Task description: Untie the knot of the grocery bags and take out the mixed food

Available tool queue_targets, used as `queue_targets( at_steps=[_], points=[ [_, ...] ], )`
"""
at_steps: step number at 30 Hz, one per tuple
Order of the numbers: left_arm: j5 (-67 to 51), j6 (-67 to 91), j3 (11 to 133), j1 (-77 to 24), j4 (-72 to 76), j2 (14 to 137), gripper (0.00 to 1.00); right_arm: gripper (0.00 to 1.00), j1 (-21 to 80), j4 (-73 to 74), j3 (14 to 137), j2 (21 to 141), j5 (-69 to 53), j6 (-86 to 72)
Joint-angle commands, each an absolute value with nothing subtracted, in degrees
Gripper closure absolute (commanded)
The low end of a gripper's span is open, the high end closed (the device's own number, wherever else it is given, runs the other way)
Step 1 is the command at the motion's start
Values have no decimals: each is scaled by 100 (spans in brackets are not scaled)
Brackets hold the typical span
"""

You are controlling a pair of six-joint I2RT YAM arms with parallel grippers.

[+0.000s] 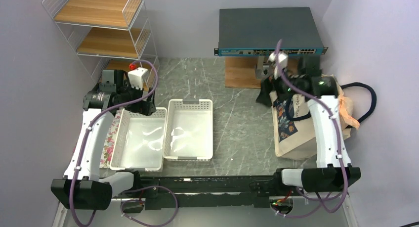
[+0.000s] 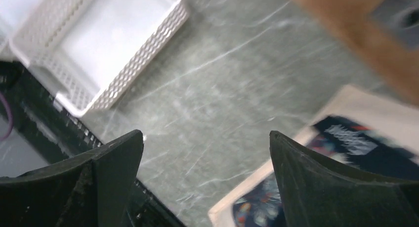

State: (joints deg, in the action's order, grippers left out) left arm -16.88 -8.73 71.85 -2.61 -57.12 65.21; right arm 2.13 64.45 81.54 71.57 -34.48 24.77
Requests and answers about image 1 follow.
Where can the left white plastic basket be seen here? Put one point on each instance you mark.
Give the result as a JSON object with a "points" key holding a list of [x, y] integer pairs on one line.
{"points": [[139, 142]]}

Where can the beige canvas tote bag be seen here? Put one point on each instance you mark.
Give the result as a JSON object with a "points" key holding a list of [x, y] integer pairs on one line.
{"points": [[293, 124]]}

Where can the floral pattern tray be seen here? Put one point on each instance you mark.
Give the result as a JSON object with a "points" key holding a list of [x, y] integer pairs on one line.
{"points": [[109, 142]]}

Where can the right white plastic basket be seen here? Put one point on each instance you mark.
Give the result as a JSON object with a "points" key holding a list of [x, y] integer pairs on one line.
{"points": [[189, 130]]}

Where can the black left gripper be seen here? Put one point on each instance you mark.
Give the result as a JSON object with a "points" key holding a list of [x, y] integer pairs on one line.
{"points": [[145, 108]]}

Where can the white wire wooden shelf rack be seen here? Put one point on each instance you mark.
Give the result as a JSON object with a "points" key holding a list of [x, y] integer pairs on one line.
{"points": [[105, 34]]}

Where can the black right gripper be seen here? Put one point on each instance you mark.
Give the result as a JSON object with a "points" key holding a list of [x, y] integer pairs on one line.
{"points": [[268, 85]]}

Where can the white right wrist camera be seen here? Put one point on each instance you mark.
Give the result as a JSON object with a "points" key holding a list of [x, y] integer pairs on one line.
{"points": [[279, 61]]}

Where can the orange plastic grocery bag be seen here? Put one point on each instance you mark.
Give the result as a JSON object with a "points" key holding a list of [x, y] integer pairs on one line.
{"points": [[345, 111]]}

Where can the wooden board with metal stand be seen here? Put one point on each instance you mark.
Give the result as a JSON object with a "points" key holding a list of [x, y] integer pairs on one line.
{"points": [[246, 72]]}

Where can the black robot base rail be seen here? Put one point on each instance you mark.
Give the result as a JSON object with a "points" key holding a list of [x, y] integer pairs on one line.
{"points": [[259, 191]]}

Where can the white plastic basket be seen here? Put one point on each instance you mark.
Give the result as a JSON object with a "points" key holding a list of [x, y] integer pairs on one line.
{"points": [[189, 130], [139, 142]]}

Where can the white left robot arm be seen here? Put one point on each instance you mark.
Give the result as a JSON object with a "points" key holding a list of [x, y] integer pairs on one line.
{"points": [[81, 187]]}

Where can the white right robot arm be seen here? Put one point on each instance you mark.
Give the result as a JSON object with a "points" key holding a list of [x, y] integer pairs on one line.
{"points": [[334, 171]]}

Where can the dark grey network switch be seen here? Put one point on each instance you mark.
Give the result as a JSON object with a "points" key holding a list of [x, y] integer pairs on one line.
{"points": [[256, 32]]}

